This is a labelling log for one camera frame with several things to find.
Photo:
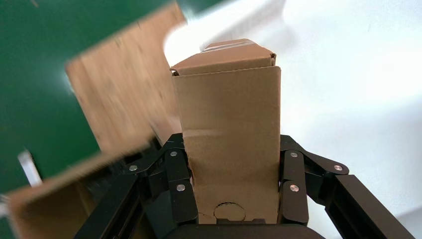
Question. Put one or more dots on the large cardboard box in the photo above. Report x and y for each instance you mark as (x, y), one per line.
(125, 89)

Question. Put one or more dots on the small cardboard box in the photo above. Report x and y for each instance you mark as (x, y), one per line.
(230, 132)

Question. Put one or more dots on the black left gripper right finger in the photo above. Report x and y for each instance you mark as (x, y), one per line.
(293, 184)

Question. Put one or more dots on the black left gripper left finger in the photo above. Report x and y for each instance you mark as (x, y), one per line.
(179, 184)

